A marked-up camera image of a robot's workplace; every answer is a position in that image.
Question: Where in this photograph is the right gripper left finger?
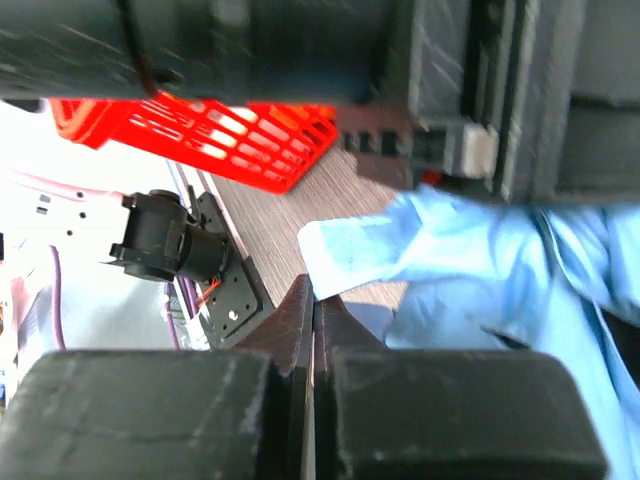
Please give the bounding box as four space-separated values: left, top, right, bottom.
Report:
1 275 314 479

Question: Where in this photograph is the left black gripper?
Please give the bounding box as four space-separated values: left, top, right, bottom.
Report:
337 1 639 205

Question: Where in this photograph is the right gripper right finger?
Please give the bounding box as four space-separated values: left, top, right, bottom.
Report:
313 297 608 479

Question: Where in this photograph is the light blue folding umbrella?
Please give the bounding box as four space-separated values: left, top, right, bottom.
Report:
298 187 639 479

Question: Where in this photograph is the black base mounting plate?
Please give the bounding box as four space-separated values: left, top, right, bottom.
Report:
168 162 274 349

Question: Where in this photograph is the red plastic basket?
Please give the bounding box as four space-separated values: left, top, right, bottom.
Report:
49 93 337 195

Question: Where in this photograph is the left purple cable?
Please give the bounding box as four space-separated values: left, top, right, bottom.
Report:
47 244 69 351

